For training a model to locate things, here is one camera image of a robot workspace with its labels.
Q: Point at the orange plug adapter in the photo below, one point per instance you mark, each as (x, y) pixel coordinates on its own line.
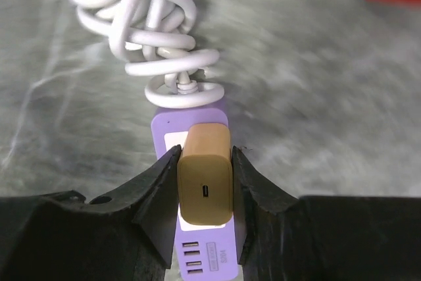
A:
(205, 175)

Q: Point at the purple power strip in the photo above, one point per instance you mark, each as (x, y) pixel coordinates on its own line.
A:
(203, 252)

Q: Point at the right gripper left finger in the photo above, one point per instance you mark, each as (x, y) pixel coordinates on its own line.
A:
(124, 234)

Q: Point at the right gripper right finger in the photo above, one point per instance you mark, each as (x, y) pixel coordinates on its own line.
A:
(281, 237)

